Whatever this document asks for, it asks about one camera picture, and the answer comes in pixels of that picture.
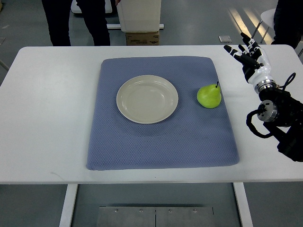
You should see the white chair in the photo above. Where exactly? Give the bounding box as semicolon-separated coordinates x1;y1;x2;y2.
251;9;276;44

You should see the blue textured mat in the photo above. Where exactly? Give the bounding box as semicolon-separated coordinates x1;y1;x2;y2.
86;56;239;170

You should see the grey floor socket plate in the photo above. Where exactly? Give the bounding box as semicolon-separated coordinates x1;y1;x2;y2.
218;35;232;43

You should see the cardboard box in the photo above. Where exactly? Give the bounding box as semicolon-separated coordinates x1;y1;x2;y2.
125;31;160;46

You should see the right white table leg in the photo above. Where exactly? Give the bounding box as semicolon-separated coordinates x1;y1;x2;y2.
233;182;253;227

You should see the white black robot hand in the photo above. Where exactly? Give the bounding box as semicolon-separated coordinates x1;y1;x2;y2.
224;32;277;94

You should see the green pear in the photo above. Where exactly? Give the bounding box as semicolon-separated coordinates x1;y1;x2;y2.
196;81;222;109

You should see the cream round plate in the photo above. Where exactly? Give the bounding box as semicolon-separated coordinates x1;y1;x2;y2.
116;75;178;124

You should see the left white table leg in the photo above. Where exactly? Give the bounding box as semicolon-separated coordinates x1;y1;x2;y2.
59;184;78;227

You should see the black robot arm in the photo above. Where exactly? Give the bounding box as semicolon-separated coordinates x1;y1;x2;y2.
246;73;303;162

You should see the person in dark trousers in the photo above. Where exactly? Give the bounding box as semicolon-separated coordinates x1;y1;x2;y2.
42;0;110;46

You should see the white cabinet on base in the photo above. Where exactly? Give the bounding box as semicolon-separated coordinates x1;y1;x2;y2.
107;0;164;33

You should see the person in dark clothes right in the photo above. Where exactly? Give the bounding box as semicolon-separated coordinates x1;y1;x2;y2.
271;0;303;49

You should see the white table leg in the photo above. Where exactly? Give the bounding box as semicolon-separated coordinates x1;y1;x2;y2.
233;182;253;227
59;184;78;227

